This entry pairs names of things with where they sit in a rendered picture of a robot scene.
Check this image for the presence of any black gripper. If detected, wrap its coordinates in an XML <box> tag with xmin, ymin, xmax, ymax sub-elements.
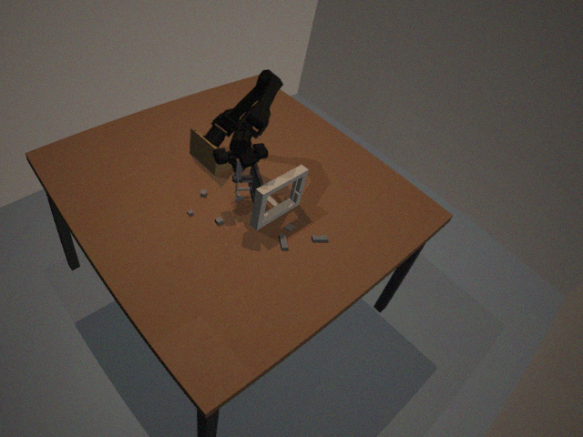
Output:
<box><xmin>213</xmin><ymin>143</ymin><xmax>268</xmax><ymax>173</ymax></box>

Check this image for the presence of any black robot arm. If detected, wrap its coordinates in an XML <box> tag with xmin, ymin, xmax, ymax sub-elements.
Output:
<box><xmin>203</xmin><ymin>69</ymin><xmax>282</xmax><ymax>168</ymax></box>

